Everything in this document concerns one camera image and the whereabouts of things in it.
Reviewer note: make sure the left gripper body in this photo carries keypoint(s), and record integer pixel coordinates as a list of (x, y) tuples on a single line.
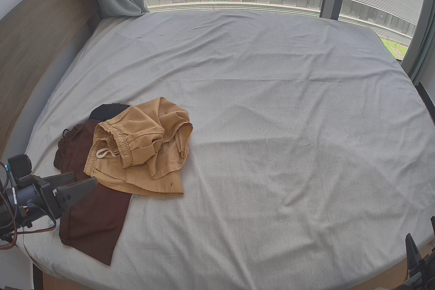
[(37, 200)]

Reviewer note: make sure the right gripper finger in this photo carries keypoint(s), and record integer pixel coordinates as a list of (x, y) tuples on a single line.
[(433, 229), (412, 254)]

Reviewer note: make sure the black garment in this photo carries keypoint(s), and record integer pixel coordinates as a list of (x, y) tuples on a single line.
[(105, 111)]

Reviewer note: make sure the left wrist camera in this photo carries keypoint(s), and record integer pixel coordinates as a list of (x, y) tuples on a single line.
[(20, 164)]

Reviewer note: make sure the brown garment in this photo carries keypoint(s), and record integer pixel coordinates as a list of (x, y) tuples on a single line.
[(98, 214)]

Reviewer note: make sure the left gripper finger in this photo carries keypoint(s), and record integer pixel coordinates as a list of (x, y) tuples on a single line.
[(61, 178), (73, 193)]

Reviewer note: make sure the tan shorts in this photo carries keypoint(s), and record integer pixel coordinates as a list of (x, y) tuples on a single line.
[(146, 132)]

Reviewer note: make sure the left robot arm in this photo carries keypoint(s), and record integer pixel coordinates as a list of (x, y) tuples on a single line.
[(5, 210)]

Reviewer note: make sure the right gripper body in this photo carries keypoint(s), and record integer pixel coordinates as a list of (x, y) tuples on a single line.
[(426, 276)]

